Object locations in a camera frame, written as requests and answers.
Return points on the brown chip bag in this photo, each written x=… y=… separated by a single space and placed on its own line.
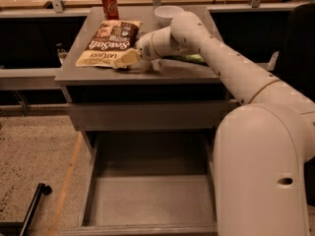
x=110 y=38

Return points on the grey drawer cabinet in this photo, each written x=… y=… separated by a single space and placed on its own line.
x=158 y=81

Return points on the black metal stand leg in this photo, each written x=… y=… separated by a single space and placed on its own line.
x=22 y=228

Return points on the red soda can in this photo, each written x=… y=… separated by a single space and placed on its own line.
x=110 y=9

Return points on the closed grey top drawer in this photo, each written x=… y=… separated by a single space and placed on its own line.
x=149 y=116

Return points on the white bowl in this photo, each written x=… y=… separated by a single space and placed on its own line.
x=165 y=14

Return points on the green chip bag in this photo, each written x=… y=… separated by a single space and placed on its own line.
x=193 y=58

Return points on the black office chair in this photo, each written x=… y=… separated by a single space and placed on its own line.
x=295 y=64

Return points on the open grey middle drawer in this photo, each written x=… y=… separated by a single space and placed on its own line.
x=149 y=184

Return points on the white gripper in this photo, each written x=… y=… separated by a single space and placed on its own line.
x=145 y=48

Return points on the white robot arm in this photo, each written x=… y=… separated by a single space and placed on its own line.
x=260 y=147

